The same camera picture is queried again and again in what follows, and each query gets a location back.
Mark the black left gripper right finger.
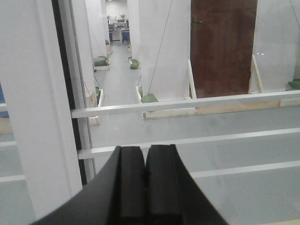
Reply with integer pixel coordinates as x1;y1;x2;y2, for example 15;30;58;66
146;144;228;225

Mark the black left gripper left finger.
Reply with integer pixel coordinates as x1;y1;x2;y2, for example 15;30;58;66
35;146;146;225

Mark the white sliding glass door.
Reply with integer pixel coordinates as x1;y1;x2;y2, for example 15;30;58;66
0;0;300;225

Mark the dark brown wooden door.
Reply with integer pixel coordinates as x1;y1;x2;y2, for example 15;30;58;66
190;0;257;98

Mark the green sandbag behind glass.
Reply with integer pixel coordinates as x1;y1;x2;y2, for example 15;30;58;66
140;93;158;103

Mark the wooden base frame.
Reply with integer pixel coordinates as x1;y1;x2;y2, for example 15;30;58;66
135;85;196;120

